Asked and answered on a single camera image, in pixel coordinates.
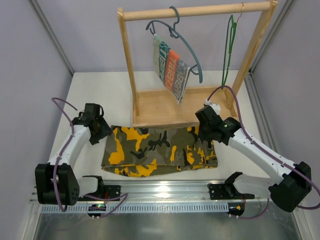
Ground camouflage yellow green trousers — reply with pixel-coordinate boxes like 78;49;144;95
101;125;218;178

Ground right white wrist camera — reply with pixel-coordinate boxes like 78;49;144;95
204;99;221;115

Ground blue plastic hanger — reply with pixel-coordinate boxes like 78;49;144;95
145;6;203;84

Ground green wire hanger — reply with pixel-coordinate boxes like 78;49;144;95
221;2;244;86

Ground patterned folded garment on hanger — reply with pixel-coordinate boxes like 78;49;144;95
153;34;191;105

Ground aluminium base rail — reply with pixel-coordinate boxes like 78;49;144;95
29;179;271;203

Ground wooden clothes rack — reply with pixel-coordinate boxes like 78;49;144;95
117;0;278;127

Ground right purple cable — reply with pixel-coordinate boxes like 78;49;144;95
208;85;320;221

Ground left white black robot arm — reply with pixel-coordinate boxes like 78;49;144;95
35;103;112;208

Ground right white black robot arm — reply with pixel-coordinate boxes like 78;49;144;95
195;103;312;213

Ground slotted grey cable duct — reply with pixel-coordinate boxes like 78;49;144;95
39;202;230;214

